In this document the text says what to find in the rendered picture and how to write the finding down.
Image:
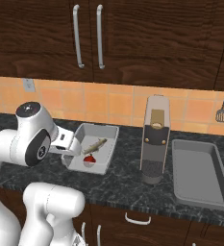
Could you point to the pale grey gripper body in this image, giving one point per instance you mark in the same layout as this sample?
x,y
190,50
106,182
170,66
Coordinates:
x,y
74,148

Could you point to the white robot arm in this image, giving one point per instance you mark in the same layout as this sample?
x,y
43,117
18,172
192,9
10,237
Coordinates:
x,y
36,205

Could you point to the red bell pepper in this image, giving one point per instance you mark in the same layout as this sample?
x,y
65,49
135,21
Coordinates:
x,y
89,161

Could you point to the grey fish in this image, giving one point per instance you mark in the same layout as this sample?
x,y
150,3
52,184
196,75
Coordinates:
x,y
95,145

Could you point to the grey tupperware tray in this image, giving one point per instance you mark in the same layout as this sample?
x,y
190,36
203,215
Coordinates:
x,y
196,173
109,141

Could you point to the dark wood base cupboard door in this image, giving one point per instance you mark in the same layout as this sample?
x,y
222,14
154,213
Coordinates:
x,y
12,200

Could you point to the grey coffee machine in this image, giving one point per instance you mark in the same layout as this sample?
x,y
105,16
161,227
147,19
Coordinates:
x,y
156,134

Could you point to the dark wood drawer front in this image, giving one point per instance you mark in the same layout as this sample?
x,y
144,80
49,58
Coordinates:
x,y
168,229
216,235

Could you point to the black hanging slotted spatula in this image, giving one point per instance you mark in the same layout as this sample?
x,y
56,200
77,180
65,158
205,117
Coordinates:
x,y
221,115

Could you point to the grey wall socket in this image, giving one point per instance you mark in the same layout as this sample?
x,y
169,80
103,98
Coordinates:
x,y
29,85

